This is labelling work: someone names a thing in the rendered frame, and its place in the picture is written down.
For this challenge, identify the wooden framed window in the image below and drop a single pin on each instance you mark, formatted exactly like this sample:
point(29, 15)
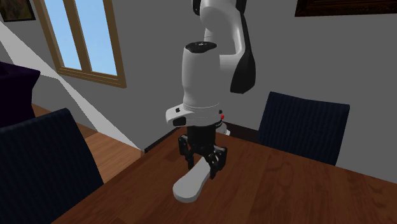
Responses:
point(83, 37)

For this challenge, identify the white flat elongated object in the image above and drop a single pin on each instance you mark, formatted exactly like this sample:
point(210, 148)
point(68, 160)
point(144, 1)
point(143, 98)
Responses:
point(190, 184)

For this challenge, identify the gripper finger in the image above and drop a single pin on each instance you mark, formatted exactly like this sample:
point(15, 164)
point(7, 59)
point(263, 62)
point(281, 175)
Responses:
point(187, 152)
point(218, 159)

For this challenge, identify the dark purple armchair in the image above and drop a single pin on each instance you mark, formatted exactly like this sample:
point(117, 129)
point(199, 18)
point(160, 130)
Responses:
point(15, 96)

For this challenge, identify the wide dark framed wall picture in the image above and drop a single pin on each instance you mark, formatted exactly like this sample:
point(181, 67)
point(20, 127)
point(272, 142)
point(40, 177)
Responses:
point(344, 7)

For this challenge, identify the brown wooden table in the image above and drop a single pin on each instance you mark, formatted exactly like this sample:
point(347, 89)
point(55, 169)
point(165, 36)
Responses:
point(294, 192)

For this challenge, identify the small dark wall picture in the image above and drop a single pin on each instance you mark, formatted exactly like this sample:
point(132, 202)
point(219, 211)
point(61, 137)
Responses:
point(15, 9)

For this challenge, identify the dark blue chair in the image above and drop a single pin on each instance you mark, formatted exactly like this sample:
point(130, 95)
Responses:
point(43, 170)
point(302, 127)

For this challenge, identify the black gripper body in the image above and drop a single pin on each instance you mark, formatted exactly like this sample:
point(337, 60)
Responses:
point(201, 138)

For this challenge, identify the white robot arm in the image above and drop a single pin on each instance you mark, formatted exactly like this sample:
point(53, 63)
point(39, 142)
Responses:
point(201, 80)

